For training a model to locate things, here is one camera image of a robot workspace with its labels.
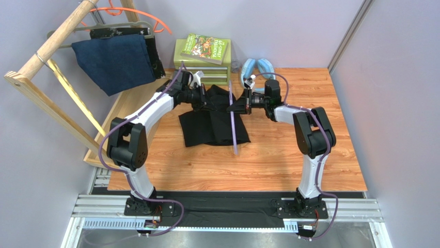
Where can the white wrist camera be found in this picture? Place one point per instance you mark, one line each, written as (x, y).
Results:
(249, 82)
(196, 79)

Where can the black base mat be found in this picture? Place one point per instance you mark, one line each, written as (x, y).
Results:
(223, 209)

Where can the green drawer cabinet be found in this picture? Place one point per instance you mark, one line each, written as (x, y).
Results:
(213, 73)

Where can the yellow hanger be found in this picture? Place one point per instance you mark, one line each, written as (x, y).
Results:
(73, 95)

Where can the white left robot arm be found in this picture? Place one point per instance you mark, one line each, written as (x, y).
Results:
(127, 144)

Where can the light blue headphones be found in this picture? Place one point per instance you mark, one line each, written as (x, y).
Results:
(263, 65)

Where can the black trousers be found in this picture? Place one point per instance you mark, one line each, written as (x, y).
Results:
(209, 127)

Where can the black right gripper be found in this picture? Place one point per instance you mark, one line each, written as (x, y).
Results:
(248, 103)

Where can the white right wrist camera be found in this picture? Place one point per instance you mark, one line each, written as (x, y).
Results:
(249, 82)

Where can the navy blue trousers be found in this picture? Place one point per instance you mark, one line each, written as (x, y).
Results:
(115, 64)

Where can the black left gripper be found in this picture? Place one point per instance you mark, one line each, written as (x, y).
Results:
(203, 97)

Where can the black patterned garment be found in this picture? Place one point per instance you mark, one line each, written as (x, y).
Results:
(156, 63)

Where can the orange hanger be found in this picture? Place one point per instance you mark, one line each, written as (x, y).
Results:
(132, 14)

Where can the grey hanger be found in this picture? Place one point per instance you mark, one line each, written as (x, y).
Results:
(113, 25)

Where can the green illustrated book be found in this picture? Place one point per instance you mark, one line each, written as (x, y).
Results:
(205, 48)

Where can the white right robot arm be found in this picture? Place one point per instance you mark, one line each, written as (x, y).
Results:
(314, 136)

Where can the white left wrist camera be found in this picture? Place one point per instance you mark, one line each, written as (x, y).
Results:
(196, 79)

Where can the purple hanger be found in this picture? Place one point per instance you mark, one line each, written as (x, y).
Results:
(232, 119)

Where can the small glass jar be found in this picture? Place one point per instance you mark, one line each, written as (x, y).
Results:
(235, 66)

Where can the aluminium rail frame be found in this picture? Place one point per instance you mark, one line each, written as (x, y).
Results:
(97, 221)

